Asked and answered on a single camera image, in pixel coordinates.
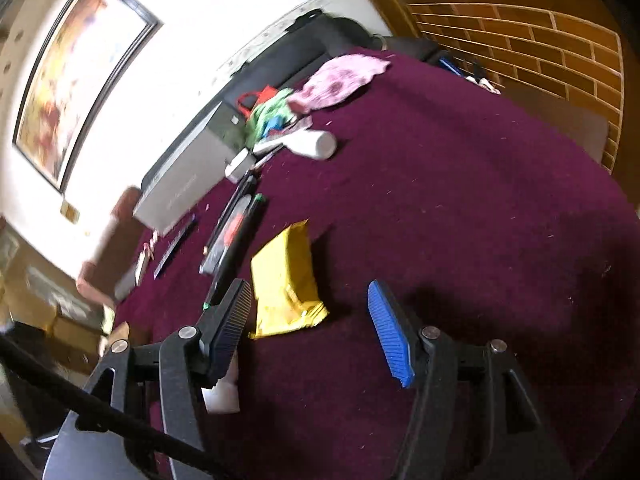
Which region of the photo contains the black marker gold cap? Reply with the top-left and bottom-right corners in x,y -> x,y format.
204,175 -> 257,256

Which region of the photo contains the pink cloth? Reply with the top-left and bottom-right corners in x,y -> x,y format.
287,54 -> 392,113

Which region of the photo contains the red bag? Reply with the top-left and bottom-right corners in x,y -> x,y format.
236,87 -> 278,116

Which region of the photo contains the white plastic bottle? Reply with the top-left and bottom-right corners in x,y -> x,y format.
285,130 -> 337,161

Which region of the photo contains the small white charger adapter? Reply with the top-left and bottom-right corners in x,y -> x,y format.
225,149 -> 257,183

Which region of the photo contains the black leather sofa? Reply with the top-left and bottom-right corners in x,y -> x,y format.
140,12 -> 446,186

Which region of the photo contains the black cable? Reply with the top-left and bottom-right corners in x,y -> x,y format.
0,332 -> 246,480

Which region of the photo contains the black marker green cap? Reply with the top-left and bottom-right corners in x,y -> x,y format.
202,192 -> 268,311

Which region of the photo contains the grey rectangular box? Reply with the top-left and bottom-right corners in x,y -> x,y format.
132,102 -> 251,233

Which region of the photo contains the maroon tablecloth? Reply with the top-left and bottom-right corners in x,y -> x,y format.
107,47 -> 640,480

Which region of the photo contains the green cloth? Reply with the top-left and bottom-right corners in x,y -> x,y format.
245,88 -> 301,141

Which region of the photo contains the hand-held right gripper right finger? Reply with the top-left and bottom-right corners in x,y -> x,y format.
366,280 -> 576,480

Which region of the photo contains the framed landscape painting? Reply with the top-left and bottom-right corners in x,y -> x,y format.
11,0 -> 165,193

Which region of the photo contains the brick pattern counter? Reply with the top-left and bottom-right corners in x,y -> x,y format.
345,0 -> 631,176

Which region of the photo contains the brown flat board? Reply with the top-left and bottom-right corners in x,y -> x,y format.
500,85 -> 608,161

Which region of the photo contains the white pill bottle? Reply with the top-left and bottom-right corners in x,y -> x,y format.
201,352 -> 242,415

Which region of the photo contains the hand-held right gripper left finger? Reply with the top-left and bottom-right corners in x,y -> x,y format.
42,279 -> 253,480

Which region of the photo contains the black marker purple cap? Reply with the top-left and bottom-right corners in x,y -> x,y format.
154,214 -> 197,279

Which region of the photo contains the yellow packet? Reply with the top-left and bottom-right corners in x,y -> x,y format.
249,220 -> 330,339

